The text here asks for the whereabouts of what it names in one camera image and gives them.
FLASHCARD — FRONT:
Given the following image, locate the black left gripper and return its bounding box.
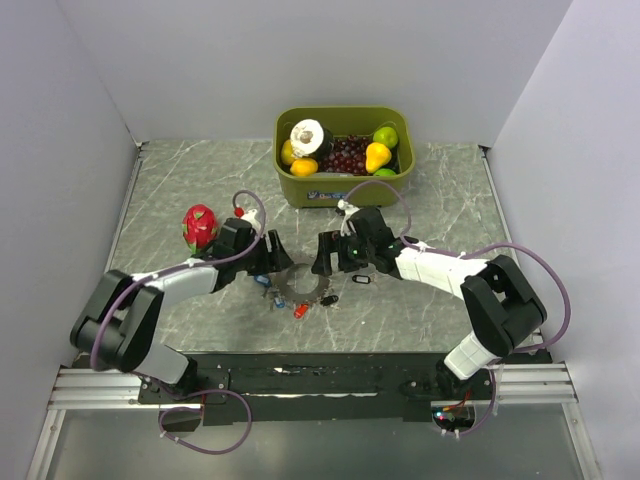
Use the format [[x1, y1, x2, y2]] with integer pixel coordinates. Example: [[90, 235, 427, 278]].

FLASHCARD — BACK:
[[234, 229, 294, 276]]

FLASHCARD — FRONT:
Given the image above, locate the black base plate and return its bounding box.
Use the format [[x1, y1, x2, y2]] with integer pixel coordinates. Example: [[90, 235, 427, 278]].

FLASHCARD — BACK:
[[137, 352, 554, 427]]

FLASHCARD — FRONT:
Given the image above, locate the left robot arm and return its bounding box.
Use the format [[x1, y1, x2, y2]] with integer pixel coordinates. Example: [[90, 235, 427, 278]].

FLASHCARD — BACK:
[[70, 218, 293, 402]]

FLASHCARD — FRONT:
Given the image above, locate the black key tag on disc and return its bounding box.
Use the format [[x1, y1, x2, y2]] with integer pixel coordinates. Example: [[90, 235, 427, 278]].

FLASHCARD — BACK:
[[320, 295, 339, 306]]

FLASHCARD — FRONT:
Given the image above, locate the yellow lemon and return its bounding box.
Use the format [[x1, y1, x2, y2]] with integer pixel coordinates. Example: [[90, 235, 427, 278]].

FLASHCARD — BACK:
[[280, 139, 297, 167]]

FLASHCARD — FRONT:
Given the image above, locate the white black tape roll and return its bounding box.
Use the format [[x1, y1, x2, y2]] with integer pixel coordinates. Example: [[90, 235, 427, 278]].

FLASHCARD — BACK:
[[289, 119, 335, 160]]

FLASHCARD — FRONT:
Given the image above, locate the orange fruit front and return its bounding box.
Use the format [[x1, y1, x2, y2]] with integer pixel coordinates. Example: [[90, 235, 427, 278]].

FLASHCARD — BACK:
[[290, 158, 319, 177]]

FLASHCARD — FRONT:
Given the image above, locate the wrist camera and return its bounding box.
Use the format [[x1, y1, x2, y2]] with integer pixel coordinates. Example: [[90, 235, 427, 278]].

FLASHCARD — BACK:
[[234, 207, 263, 232], [336, 199, 360, 220]]

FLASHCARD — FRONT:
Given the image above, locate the black key tag with key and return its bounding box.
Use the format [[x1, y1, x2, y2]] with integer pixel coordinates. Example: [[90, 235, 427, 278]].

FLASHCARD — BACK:
[[351, 274, 373, 285]]

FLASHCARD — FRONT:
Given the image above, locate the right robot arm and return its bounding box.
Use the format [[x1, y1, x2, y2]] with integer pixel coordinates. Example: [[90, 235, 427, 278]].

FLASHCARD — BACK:
[[311, 202, 547, 399]]

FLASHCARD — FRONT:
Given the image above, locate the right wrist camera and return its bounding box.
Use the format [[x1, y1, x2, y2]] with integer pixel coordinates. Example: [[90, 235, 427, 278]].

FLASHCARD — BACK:
[[336, 199, 360, 220]]

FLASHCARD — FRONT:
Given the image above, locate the red dragon fruit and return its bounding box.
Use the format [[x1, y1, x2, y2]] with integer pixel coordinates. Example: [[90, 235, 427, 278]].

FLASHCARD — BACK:
[[182, 204, 218, 254]]

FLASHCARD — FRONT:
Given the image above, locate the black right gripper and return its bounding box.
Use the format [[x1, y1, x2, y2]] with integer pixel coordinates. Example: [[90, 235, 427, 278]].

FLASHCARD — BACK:
[[312, 229, 375, 276]]

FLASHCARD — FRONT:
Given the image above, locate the green fruit front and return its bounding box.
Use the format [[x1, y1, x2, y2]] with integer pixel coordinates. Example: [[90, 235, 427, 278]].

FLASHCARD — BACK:
[[374, 168, 397, 177]]

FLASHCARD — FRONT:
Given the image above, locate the dark red grapes bunch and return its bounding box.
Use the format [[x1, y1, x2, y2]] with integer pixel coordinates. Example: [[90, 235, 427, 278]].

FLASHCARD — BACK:
[[318, 136, 371, 176]]

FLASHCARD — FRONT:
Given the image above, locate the olive green plastic bin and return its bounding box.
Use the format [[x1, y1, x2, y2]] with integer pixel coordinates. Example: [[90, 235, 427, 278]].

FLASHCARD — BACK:
[[273, 105, 416, 208]]

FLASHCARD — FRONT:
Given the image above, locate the green lime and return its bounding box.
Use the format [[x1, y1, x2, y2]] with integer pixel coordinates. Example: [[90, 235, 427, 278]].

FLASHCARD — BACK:
[[372, 126, 399, 150]]

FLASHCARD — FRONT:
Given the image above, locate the aluminium rail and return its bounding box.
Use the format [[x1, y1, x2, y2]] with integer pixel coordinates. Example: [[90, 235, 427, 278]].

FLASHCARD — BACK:
[[48, 364, 578, 410]]

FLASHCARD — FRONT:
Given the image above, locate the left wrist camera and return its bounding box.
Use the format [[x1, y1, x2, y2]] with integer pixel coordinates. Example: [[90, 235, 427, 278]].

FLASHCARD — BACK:
[[234, 207, 263, 232]]

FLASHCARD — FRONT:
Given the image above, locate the yellow pear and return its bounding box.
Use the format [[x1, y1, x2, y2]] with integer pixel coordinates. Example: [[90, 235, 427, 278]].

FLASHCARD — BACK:
[[365, 142, 392, 174]]

